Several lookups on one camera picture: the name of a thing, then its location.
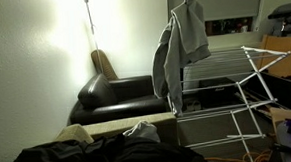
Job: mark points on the grey hooded sweatshirt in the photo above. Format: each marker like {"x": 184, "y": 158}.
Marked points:
{"x": 189, "y": 32}

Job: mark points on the black padded bench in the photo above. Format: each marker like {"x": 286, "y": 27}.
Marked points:
{"x": 285, "y": 9}

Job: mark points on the white clothes drying rack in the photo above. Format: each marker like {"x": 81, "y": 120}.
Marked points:
{"x": 257, "y": 72}

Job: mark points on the black amplifier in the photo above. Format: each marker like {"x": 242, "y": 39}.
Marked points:
{"x": 219, "y": 93}

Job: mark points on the wooden board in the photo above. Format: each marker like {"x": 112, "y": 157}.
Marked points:
{"x": 284, "y": 57}

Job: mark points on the white slipper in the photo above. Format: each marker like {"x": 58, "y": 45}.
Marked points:
{"x": 197, "y": 105}
{"x": 189, "y": 106}

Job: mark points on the black leather armchair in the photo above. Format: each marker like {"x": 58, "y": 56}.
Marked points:
{"x": 96, "y": 92}

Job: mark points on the black low cabinet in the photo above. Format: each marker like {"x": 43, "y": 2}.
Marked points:
{"x": 286, "y": 93}

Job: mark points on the small light grey garment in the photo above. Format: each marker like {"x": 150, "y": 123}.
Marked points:
{"x": 143, "y": 131}

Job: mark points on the cardboard box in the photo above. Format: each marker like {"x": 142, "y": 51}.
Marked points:
{"x": 279, "y": 115}

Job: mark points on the black clothes pile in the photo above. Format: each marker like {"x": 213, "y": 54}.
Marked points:
{"x": 89, "y": 157}

